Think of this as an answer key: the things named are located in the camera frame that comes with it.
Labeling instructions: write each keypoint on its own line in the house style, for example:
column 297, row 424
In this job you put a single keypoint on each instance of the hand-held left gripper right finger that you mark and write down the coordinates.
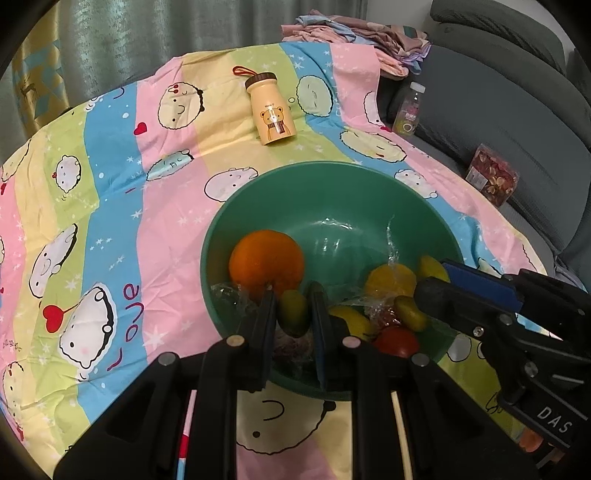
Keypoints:
column 319, row 334

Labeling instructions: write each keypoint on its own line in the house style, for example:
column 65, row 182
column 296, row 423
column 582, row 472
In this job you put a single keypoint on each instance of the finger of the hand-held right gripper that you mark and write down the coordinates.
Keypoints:
column 457, row 304
column 480, row 284

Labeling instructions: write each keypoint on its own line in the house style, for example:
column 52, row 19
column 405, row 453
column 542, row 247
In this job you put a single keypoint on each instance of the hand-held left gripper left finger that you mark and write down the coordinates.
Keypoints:
column 265, row 325

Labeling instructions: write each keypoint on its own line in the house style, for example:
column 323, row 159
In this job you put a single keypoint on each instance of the green plastic bowl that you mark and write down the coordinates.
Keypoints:
column 332, row 203

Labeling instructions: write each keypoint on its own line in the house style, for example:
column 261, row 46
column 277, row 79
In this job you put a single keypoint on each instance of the yellow fruits in plastic wrap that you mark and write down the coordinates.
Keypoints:
column 392, row 249

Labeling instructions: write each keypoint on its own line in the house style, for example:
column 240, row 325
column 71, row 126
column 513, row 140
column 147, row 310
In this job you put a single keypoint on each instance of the purple grapes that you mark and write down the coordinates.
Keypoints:
column 291, row 351

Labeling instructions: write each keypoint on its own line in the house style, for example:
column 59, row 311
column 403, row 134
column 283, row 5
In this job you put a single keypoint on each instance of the clear plastic wrap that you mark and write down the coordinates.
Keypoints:
column 231, row 300

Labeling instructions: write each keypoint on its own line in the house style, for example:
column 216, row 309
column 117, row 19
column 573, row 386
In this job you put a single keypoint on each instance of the orange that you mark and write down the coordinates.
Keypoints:
column 265, row 261

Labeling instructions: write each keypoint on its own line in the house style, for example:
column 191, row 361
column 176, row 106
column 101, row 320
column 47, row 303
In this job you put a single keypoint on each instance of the red snack packet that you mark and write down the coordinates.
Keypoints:
column 491, row 175

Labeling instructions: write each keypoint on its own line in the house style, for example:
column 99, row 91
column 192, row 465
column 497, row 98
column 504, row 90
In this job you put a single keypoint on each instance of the colourful cartoon printed blanket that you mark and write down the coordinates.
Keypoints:
column 138, row 207

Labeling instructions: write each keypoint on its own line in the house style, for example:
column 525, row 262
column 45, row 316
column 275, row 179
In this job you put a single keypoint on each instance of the clear plastic drink bottle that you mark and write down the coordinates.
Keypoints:
column 408, row 115

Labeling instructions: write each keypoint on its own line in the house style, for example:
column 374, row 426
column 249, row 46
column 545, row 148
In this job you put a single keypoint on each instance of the grey sofa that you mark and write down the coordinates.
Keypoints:
column 508, row 92

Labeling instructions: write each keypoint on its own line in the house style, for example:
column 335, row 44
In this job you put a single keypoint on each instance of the yellow bear print bottle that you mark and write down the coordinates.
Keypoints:
column 272, row 115

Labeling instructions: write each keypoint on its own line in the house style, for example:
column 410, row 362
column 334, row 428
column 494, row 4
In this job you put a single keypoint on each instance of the pile of folded clothes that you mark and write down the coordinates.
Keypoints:
column 360, row 32

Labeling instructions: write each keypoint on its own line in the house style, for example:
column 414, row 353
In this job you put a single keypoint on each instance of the grey green curtain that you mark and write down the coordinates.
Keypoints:
column 184, row 27

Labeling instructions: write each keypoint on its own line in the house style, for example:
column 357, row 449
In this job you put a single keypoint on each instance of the gold patterned curtain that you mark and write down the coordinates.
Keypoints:
column 41, row 78

